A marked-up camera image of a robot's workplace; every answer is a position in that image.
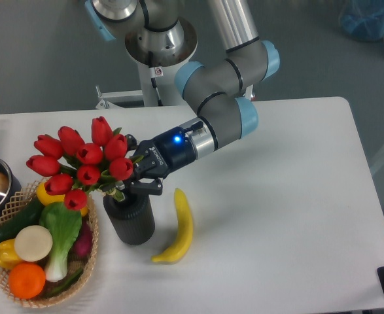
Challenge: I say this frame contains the blue plastic bag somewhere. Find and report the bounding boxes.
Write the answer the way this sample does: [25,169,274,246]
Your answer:
[339,1,384,44]

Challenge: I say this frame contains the yellow banana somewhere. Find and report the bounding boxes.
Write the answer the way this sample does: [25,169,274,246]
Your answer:
[151,188,194,264]

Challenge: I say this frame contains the orange tangerine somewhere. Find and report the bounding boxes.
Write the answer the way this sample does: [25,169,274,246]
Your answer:
[8,262,46,299]

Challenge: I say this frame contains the yellow bell pepper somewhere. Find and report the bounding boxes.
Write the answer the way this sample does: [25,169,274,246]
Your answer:
[0,239,23,270]

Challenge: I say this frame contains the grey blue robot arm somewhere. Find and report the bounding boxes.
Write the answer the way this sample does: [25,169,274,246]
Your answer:
[85,1,280,195]

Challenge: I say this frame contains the dark grey ribbed vase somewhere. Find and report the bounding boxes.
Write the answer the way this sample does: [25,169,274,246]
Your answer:
[103,194,155,245]

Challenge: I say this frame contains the red tulip bouquet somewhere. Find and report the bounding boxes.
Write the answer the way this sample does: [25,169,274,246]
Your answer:
[26,116,143,211]

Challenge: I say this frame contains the dark green cucumber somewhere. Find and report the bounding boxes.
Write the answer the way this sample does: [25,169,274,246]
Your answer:
[0,198,44,243]

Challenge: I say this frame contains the green chili pepper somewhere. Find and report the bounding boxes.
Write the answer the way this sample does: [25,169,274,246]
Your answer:
[44,268,84,298]

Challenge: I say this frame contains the woven wicker basket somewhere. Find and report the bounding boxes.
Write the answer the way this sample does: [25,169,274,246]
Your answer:
[0,179,99,308]

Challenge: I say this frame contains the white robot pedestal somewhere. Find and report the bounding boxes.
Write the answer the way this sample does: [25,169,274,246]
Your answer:
[93,10,198,107]

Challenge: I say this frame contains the purple red onion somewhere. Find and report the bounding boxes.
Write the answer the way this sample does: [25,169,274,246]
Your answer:
[72,220,93,258]

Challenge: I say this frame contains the green bok choy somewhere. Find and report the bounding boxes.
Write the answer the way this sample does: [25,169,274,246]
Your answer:
[39,202,82,282]

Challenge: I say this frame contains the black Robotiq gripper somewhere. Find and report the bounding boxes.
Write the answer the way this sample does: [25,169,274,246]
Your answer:
[117,127,197,196]

